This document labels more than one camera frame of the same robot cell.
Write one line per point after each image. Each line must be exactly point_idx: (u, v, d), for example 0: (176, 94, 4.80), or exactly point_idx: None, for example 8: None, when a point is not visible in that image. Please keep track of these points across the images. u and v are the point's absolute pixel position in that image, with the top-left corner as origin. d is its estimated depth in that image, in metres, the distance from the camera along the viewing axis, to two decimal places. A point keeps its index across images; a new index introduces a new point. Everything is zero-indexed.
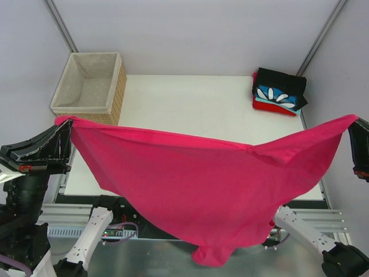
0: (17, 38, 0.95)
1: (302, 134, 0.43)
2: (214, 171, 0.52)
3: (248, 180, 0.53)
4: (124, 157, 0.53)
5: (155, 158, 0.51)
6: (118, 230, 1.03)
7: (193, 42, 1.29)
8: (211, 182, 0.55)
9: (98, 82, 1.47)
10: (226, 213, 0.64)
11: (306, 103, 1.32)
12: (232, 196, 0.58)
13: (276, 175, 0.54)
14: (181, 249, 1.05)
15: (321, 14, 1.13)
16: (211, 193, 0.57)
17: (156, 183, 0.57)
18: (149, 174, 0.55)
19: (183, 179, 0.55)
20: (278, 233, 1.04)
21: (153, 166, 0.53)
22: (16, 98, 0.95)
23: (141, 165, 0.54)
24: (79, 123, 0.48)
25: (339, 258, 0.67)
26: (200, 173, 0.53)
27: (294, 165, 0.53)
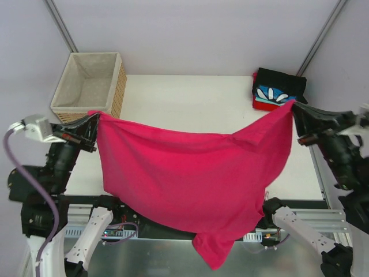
0: (17, 38, 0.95)
1: (262, 120, 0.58)
2: (207, 161, 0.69)
3: (233, 165, 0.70)
4: (135, 153, 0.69)
5: (162, 151, 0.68)
6: (118, 229, 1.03)
7: (193, 42, 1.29)
8: (205, 172, 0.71)
9: (98, 82, 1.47)
10: (218, 199, 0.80)
11: (306, 103, 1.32)
12: (220, 180, 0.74)
13: (251, 160, 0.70)
14: (181, 250, 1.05)
15: (321, 14, 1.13)
16: (204, 181, 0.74)
17: (161, 176, 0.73)
18: (155, 169, 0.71)
19: (183, 171, 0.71)
20: (278, 233, 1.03)
21: (158, 160, 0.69)
22: (15, 98, 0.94)
23: (149, 160, 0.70)
24: (105, 117, 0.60)
25: (338, 259, 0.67)
26: (195, 164, 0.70)
27: (264, 152, 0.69)
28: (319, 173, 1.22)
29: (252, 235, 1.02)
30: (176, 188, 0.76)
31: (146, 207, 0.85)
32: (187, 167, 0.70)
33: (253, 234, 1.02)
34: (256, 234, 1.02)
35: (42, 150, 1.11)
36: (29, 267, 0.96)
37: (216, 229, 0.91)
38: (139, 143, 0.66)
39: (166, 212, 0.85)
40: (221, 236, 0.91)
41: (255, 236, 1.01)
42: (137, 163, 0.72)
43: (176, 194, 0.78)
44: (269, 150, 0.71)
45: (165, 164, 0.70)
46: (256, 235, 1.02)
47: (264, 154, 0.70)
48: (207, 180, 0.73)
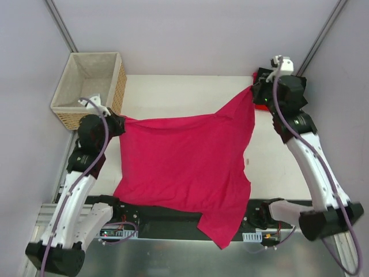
0: (17, 38, 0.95)
1: (231, 101, 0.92)
2: (200, 135, 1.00)
3: (219, 139, 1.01)
4: (149, 144, 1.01)
5: (168, 137, 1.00)
6: (118, 229, 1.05)
7: (193, 42, 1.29)
8: (199, 144, 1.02)
9: (98, 82, 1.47)
10: (210, 170, 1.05)
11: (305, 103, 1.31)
12: (212, 151, 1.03)
13: (232, 133, 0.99)
14: (181, 250, 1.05)
15: (321, 13, 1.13)
16: (200, 153, 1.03)
17: (168, 157, 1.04)
18: (163, 150, 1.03)
19: (183, 148, 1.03)
20: (278, 233, 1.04)
21: (166, 143, 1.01)
22: (16, 98, 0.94)
23: (159, 145, 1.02)
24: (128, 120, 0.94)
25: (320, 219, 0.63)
26: (192, 141, 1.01)
27: (238, 131, 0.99)
28: None
29: (252, 235, 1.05)
30: (177, 161, 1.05)
31: (153, 198, 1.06)
32: (183, 141, 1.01)
33: (252, 234, 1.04)
34: (256, 234, 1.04)
35: (42, 150, 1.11)
36: (29, 267, 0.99)
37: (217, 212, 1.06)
38: (151, 130, 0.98)
39: (170, 198, 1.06)
40: (221, 214, 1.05)
41: (255, 236, 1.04)
42: (149, 153, 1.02)
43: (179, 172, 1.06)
44: (243, 129, 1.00)
45: (168, 140, 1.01)
46: (256, 235, 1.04)
47: (238, 131, 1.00)
48: (200, 151, 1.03)
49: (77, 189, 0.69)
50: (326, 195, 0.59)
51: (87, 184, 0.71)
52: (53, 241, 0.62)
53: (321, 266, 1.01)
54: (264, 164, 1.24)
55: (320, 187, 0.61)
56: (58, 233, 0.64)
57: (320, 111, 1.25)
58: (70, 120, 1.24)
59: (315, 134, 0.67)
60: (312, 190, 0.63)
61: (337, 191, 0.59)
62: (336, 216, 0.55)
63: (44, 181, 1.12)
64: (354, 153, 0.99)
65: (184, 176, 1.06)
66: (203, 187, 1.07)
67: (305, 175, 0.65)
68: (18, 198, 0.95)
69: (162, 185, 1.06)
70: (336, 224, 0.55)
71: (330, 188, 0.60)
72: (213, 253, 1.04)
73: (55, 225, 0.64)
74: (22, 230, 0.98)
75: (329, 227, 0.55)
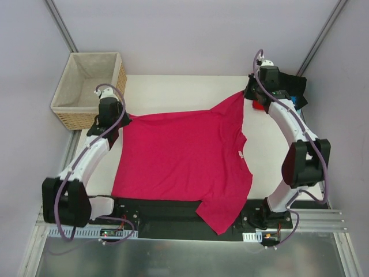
0: (16, 38, 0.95)
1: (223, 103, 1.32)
2: (195, 126, 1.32)
3: (211, 129, 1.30)
4: (152, 135, 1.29)
5: (168, 128, 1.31)
6: (118, 229, 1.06)
7: (193, 42, 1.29)
8: (194, 134, 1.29)
9: (98, 82, 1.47)
10: (206, 156, 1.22)
11: (306, 103, 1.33)
12: (206, 139, 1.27)
13: (221, 124, 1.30)
14: (181, 249, 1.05)
15: (322, 13, 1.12)
16: (196, 141, 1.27)
17: (167, 145, 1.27)
18: (164, 140, 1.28)
19: (180, 137, 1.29)
20: (278, 233, 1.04)
21: (166, 134, 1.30)
22: (15, 98, 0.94)
23: (160, 135, 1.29)
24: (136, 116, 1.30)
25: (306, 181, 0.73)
26: (188, 130, 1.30)
27: (228, 124, 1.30)
28: None
29: (252, 235, 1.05)
30: (174, 152, 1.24)
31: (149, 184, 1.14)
32: (177, 134, 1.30)
33: (253, 234, 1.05)
34: (256, 234, 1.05)
35: (42, 150, 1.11)
36: (29, 267, 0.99)
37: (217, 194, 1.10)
38: (154, 123, 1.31)
39: (168, 183, 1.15)
40: (222, 197, 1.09)
41: (255, 236, 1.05)
42: (151, 143, 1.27)
43: (176, 158, 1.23)
44: (234, 124, 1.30)
45: (166, 130, 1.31)
46: (256, 235, 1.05)
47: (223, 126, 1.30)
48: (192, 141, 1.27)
49: (95, 145, 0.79)
50: (296, 134, 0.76)
51: (103, 146, 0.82)
52: (70, 176, 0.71)
53: (321, 267, 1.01)
54: (264, 164, 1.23)
55: (293, 129, 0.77)
56: (75, 171, 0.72)
57: (320, 111, 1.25)
58: (70, 120, 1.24)
59: (288, 99, 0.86)
60: (289, 136, 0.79)
61: (305, 130, 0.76)
62: (306, 148, 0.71)
63: (44, 181, 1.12)
64: (355, 152, 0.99)
65: (181, 164, 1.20)
66: (199, 172, 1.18)
67: (286, 130, 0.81)
68: (18, 198, 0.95)
69: (160, 175, 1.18)
70: (305, 152, 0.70)
71: (300, 129, 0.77)
72: (213, 253, 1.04)
73: (73, 165, 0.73)
74: (22, 230, 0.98)
75: (300, 154, 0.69)
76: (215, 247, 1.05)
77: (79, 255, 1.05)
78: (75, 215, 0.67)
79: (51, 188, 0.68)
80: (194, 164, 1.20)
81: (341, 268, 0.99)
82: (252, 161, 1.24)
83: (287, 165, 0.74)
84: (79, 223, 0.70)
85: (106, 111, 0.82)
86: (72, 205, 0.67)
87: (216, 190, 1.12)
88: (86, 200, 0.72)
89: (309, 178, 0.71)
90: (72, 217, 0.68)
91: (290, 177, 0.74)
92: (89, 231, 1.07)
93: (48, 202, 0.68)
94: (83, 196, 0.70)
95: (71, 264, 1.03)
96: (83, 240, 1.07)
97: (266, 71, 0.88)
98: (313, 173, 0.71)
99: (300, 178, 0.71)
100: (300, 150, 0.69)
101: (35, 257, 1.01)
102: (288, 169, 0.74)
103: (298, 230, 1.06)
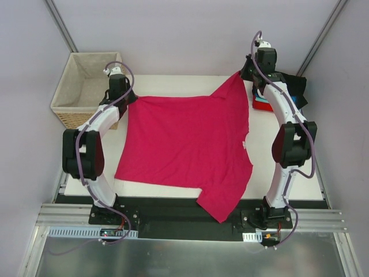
0: (15, 38, 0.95)
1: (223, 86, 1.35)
2: (198, 112, 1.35)
3: (213, 115, 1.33)
4: (156, 120, 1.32)
5: (172, 113, 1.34)
6: (118, 230, 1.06)
7: (194, 42, 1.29)
8: (197, 120, 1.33)
9: (98, 81, 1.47)
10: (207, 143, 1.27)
11: (306, 102, 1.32)
12: (209, 125, 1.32)
13: (222, 112, 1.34)
14: (181, 249, 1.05)
15: (322, 13, 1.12)
16: (198, 127, 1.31)
17: (170, 130, 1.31)
18: (168, 125, 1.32)
19: (184, 122, 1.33)
20: (278, 233, 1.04)
21: (170, 119, 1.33)
22: (15, 98, 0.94)
23: (164, 120, 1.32)
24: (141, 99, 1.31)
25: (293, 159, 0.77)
26: (191, 116, 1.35)
27: (229, 112, 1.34)
28: (319, 173, 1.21)
29: (252, 235, 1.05)
30: (176, 140, 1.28)
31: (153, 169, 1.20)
32: (180, 123, 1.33)
33: (253, 234, 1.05)
34: (256, 234, 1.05)
35: (42, 150, 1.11)
36: (29, 267, 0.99)
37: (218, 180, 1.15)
38: (158, 107, 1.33)
39: (171, 167, 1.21)
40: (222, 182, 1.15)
41: (255, 236, 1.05)
42: (155, 127, 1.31)
43: (179, 143, 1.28)
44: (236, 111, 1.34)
45: (170, 114, 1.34)
46: (256, 235, 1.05)
47: (226, 116, 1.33)
48: (194, 130, 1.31)
49: (108, 111, 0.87)
50: (286, 115, 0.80)
51: (115, 113, 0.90)
52: (87, 129, 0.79)
53: (321, 267, 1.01)
54: (264, 164, 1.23)
55: (283, 111, 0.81)
56: (91, 126, 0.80)
57: (320, 111, 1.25)
58: (70, 120, 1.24)
59: (282, 81, 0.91)
60: (280, 117, 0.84)
61: (295, 112, 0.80)
62: (294, 128, 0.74)
63: (44, 181, 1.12)
64: (355, 153, 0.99)
65: (183, 152, 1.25)
66: (202, 157, 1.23)
67: (278, 111, 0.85)
68: (18, 199, 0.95)
69: (162, 161, 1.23)
70: (293, 133, 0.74)
71: (290, 111, 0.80)
72: (213, 253, 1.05)
73: (90, 121, 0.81)
74: (22, 230, 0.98)
75: (288, 134, 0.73)
76: (215, 247, 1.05)
77: (79, 255, 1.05)
78: (92, 162, 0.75)
79: (71, 136, 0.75)
80: (196, 149, 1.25)
81: (341, 268, 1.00)
82: (251, 161, 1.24)
83: (277, 143, 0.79)
84: (94, 172, 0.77)
85: (116, 84, 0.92)
86: (89, 153, 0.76)
87: (216, 178, 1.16)
88: (100, 153, 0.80)
89: (296, 156, 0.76)
90: (89, 164, 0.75)
91: (279, 155, 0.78)
92: (89, 231, 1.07)
93: (67, 150, 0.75)
94: (98, 148, 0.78)
95: (71, 264, 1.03)
96: (83, 240, 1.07)
97: (263, 53, 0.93)
98: (300, 152, 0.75)
99: (287, 156, 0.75)
100: (288, 130, 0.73)
101: (35, 257, 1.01)
102: (277, 148, 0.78)
103: (298, 230, 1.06)
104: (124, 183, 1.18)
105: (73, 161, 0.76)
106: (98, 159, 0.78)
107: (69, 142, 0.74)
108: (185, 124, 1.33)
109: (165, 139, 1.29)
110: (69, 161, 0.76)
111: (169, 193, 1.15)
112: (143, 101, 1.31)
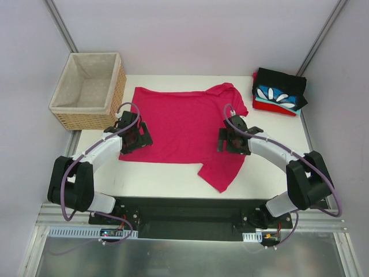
0: (15, 39, 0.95)
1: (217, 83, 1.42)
2: (195, 101, 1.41)
3: (210, 105, 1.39)
4: (156, 109, 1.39)
5: (172, 102, 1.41)
6: (118, 229, 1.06)
7: (193, 42, 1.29)
8: (196, 109, 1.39)
9: (98, 82, 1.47)
10: (206, 130, 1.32)
11: (307, 103, 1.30)
12: (206, 113, 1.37)
13: (219, 101, 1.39)
14: (181, 249, 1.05)
15: (322, 12, 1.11)
16: (196, 115, 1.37)
17: (170, 118, 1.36)
18: (168, 113, 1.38)
19: (183, 111, 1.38)
20: (278, 233, 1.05)
21: (169, 108, 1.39)
22: (14, 99, 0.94)
23: (164, 108, 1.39)
24: (140, 89, 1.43)
25: (315, 197, 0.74)
26: (189, 105, 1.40)
27: (226, 101, 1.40)
28: None
29: (252, 235, 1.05)
30: (176, 123, 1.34)
31: (154, 153, 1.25)
32: (179, 107, 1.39)
33: (253, 234, 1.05)
34: (256, 234, 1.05)
35: (42, 151, 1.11)
36: (29, 267, 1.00)
37: (217, 163, 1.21)
38: (158, 97, 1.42)
39: (172, 150, 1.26)
40: (222, 164, 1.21)
41: (255, 236, 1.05)
42: (156, 116, 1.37)
43: (179, 128, 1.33)
44: (232, 100, 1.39)
45: (169, 104, 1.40)
46: (256, 235, 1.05)
47: (221, 100, 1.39)
48: (192, 113, 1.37)
49: (109, 141, 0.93)
50: (285, 157, 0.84)
51: (117, 143, 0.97)
52: (82, 159, 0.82)
53: (320, 267, 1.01)
54: (264, 163, 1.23)
55: (280, 154, 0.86)
56: (87, 156, 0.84)
57: (320, 111, 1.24)
58: (69, 120, 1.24)
59: (260, 131, 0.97)
60: (280, 161, 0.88)
61: (290, 150, 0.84)
62: (300, 166, 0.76)
63: (44, 181, 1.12)
64: (356, 153, 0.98)
65: (184, 132, 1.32)
66: (201, 142, 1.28)
67: (274, 157, 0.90)
68: (18, 199, 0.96)
69: (164, 141, 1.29)
70: (302, 171, 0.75)
71: (286, 151, 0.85)
72: (213, 253, 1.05)
73: (87, 151, 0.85)
74: (21, 230, 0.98)
75: (299, 174, 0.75)
76: (215, 247, 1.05)
77: (79, 256, 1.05)
78: (78, 196, 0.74)
79: (63, 163, 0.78)
80: (195, 134, 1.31)
81: (341, 268, 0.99)
82: (251, 160, 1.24)
83: (292, 188, 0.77)
84: (79, 206, 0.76)
85: (127, 117, 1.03)
86: (76, 186, 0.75)
87: (216, 153, 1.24)
88: (91, 188, 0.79)
89: (319, 194, 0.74)
90: (74, 198, 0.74)
91: (300, 200, 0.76)
92: (89, 232, 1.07)
93: (56, 178, 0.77)
94: (89, 183, 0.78)
95: (71, 264, 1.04)
96: (83, 240, 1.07)
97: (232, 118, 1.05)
98: (321, 189, 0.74)
99: (311, 198, 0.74)
100: (297, 170, 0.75)
101: (35, 257, 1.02)
102: (295, 193, 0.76)
103: (298, 230, 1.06)
104: (124, 183, 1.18)
105: (58, 191, 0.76)
106: (87, 194, 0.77)
107: (59, 170, 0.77)
108: (184, 112, 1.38)
109: (165, 123, 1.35)
110: (55, 190, 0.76)
111: (169, 194, 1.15)
112: (145, 93, 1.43)
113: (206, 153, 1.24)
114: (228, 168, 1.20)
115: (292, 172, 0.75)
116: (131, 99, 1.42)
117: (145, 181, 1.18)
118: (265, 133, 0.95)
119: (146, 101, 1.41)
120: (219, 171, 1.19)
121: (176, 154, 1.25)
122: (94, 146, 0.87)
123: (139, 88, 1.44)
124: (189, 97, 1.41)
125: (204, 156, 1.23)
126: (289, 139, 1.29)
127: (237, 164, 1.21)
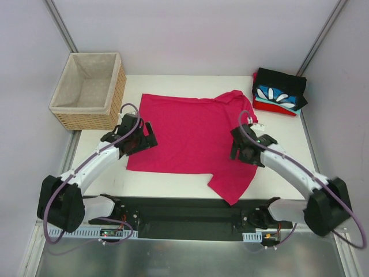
0: (15, 38, 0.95)
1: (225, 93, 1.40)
2: (202, 109, 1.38)
3: (218, 113, 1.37)
4: (162, 115, 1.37)
5: (178, 108, 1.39)
6: (118, 230, 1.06)
7: (192, 42, 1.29)
8: (202, 116, 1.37)
9: (97, 82, 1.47)
10: (214, 139, 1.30)
11: (306, 102, 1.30)
12: (214, 123, 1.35)
13: (228, 110, 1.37)
14: (181, 248, 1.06)
15: (322, 12, 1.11)
16: (203, 123, 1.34)
17: (177, 124, 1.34)
18: (174, 120, 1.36)
19: (189, 118, 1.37)
20: (278, 233, 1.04)
21: (176, 113, 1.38)
22: (14, 99, 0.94)
23: (170, 115, 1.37)
24: (146, 95, 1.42)
25: (334, 225, 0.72)
26: (196, 112, 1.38)
27: (234, 109, 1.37)
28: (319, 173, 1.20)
29: (252, 235, 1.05)
30: (183, 130, 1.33)
31: (160, 160, 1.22)
32: (187, 113, 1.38)
33: (253, 234, 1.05)
34: (256, 234, 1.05)
35: (42, 150, 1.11)
36: (29, 267, 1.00)
37: (227, 172, 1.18)
38: (164, 103, 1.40)
39: (178, 157, 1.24)
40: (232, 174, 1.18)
41: (255, 236, 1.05)
42: (163, 122, 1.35)
43: (186, 134, 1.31)
44: (241, 108, 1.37)
45: (176, 109, 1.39)
46: (256, 235, 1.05)
47: (230, 108, 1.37)
48: (199, 119, 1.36)
49: (104, 153, 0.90)
50: (307, 182, 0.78)
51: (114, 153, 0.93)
52: (71, 179, 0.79)
53: (320, 268, 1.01)
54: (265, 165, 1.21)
55: (300, 178, 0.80)
56: (77, 175, 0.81)
57: (320, 111, 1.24)
58: (68, 120, 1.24)
59: (275, 144, 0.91)
60: (300, 186, 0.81)
61: (313, 175, 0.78)
62: (323, 194, 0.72)
63: (45, 181, 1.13)
64: (356, 153, 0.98)
65: (190, 138, 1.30)
66: (210, 150, 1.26)
67: (294, 180, 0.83)
68: (18, 199, 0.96)
69: (169, 148, 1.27)
70: (326, 201, 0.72)
71: (308, 176, 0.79)
72: (213, 253, 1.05)
73: (76, 169, 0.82)
74: (21, 231, 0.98)
75: (322, 203, 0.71)
76: (215, 247, 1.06)
77: (80, 255, 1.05)
78: (65, 219, 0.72)
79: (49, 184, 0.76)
80: (202, 142, 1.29)
81: (341, 268, 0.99)
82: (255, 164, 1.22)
83: (311, 216, 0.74)
84: (67, 227, 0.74)
85: (129, 123, 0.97)
86: (64, 208, 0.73)
87: (222, 160, 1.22)
88: (81, 208, 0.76)
89: (338, 222, 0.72)
90: (62, 220, 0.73)
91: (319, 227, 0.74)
92: (89, 231, 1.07)
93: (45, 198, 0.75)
94: (78, 203, 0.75)
95: (71, 263, 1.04)
96: (83, 240, 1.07)
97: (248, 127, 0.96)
98: (341, 218, 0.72)
99: (331, 227, 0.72)
100: (323, 203, 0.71)
101: (34, 257, 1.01)
102: (315, 220, 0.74)
103: (298, 230, 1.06)
104: (124, 183, 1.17)
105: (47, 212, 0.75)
106: (75, 216, 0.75)
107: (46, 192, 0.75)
108: (190, 118, 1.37)
109: (171, 130, 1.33)
110: (43, 211, 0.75)
111: (168, 193, 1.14)
112: (150, 98, 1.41)
113: (215, 163, 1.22)
114: (240, 179, 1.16)
115: (316, 205, 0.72)
116: (139, 103, 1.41)
117: (145, 181, 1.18)
118: (278, 146, 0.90)
119: (153, 107, 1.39)
120: (231, 181, 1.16)
121: (184, 161, 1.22)
122: (83, 164, 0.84)
123: (144, 93, 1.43)
124: (196, 104, 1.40)
125: (213, 166, 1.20)
126: (290, 139, 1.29)
127: (249, 175, 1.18)
